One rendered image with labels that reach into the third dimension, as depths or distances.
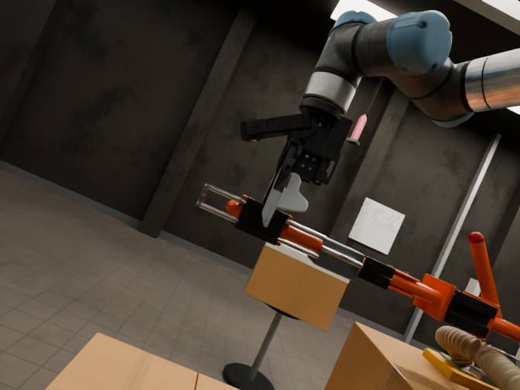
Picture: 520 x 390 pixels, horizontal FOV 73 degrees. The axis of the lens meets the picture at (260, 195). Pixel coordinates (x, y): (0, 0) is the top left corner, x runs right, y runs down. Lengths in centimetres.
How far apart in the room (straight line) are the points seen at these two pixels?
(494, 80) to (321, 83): 23
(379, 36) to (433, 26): 7
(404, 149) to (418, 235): 151
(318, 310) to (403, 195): 433
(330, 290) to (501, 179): 548
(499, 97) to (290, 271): 195
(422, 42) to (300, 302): 208
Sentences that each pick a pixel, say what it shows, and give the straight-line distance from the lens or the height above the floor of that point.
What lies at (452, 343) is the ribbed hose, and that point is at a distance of 75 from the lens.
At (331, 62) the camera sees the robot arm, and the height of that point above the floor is 146.
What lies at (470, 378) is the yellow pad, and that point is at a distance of 80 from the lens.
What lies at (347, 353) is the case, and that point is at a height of 101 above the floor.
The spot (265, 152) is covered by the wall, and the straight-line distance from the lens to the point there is 584.
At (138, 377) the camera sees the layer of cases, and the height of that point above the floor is 54.
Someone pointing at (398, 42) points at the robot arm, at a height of 148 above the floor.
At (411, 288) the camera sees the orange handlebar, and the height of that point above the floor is 120.
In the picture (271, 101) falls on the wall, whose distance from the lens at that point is 599.
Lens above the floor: 123
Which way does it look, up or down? 1 degrees up
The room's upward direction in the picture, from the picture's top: 24 degrees clockwise
